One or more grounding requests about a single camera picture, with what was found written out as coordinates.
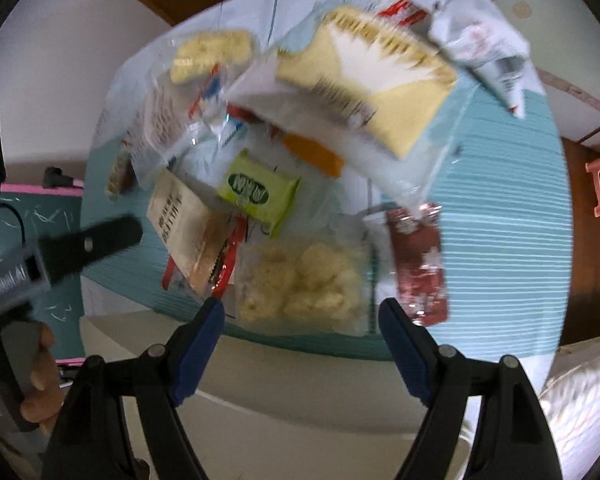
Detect white cream serving tray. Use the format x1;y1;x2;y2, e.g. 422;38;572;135
78;309;481;480

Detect dark red snack packet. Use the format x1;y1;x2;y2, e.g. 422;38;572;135
386;204;449;326

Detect brown white snack packet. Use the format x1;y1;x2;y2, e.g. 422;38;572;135
147;170;248;299

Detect clear bag yellow puffs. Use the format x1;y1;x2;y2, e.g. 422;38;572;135
234;238;370;337

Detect green wafer packet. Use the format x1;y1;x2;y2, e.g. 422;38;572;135
218;150;301;237

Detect clear packet white label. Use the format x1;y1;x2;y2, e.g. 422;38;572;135
130;73;219;190

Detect orange snack packet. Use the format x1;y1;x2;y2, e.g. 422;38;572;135
282;133;343;179

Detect yellow noodle cake packet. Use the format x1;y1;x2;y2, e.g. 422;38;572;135
170;29;256;84

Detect yellow white cake packet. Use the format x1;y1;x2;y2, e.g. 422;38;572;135
226;5;458;161

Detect white printed snack bag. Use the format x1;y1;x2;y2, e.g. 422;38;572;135
428;0;530;119

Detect red white cookie packet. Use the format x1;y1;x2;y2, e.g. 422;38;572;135
376;0;429;27

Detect person's left hand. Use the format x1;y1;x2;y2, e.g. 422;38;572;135
20;323;65;434

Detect white quilted bedding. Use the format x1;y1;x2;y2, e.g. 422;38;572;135
539;337;600;479

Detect teal patterned tablecloth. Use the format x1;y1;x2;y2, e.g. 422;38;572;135
78;0;574;361

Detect green chalkboard pink frame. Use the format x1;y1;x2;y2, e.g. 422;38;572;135
0;184;84;360

